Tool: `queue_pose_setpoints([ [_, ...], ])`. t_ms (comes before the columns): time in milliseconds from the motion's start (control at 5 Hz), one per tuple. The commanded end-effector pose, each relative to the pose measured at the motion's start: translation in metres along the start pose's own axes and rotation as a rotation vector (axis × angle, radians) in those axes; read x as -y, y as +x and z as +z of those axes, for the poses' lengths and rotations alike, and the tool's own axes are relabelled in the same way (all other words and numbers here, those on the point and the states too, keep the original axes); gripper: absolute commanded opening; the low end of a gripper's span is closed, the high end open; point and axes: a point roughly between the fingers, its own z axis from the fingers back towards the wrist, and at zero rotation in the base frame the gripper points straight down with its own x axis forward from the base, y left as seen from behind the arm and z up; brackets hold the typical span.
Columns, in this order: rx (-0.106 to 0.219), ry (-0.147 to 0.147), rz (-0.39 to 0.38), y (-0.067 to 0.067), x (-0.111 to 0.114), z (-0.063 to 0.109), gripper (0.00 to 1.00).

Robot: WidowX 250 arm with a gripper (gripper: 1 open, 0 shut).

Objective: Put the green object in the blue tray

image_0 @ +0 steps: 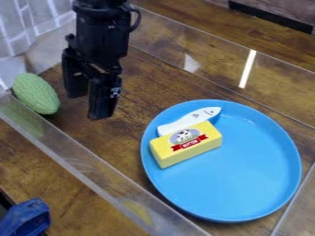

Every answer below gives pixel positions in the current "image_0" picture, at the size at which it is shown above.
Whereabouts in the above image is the yellow toy butter block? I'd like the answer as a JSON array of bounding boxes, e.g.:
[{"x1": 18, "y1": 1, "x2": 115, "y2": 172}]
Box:
[{"x1": 150, "y1": 121, "x2": 223, "y2": 169}]

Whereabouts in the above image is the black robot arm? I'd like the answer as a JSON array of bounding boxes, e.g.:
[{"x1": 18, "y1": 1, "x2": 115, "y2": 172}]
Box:
[{"x1": 62, "y1": 0, "x2": 142, "y2": 120}]

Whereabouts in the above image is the blue round plastic tray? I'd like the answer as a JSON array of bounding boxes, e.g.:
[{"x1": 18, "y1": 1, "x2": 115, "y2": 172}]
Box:
[{"x1": 141, "y1": 100, "x2": 302, "y2": 222}]

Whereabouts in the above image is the white toy fish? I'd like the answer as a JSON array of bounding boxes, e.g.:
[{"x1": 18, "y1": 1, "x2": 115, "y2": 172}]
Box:
[{"x1": 158, "y1": 107, "x2": 222, "y2": 136}]

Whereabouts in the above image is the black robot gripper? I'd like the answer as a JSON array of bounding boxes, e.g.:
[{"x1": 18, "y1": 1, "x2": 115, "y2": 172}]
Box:
[{"x1": 62, "y1": 6, "x2": 133, "y2": 120}]

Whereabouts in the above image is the clear acrylic barrier wall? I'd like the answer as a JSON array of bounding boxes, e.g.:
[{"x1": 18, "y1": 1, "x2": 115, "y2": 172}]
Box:
[{"x1": 0, "y1": 12, "x2": 315, "y2": 236}]

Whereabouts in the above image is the green textured toy vegetable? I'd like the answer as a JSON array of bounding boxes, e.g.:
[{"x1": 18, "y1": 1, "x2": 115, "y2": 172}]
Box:
[{"x1": 13, "y1": 73, "x2": 61, "y2": 114}]

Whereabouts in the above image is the white grid patterned cloth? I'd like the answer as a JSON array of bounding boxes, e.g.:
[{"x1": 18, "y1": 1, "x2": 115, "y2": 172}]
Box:
[{"x1": 0, "y1": 0, "x2": 74, "y2": 58}]

